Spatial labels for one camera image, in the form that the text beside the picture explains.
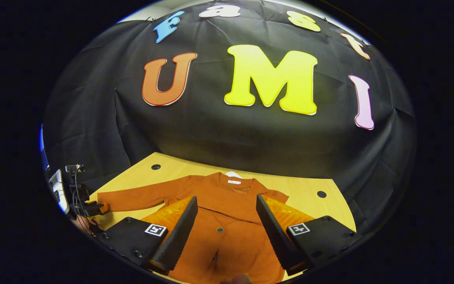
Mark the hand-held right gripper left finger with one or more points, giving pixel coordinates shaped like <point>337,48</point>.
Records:
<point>177,236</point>

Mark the black backdrop cloth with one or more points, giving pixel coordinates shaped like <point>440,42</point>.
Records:
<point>231,134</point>

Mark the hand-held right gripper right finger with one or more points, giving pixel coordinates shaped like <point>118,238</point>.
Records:
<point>276,236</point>

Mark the rust orange button shirt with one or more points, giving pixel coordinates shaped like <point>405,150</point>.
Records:
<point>235,252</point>

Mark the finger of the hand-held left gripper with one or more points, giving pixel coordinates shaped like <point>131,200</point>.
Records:
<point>93,208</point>

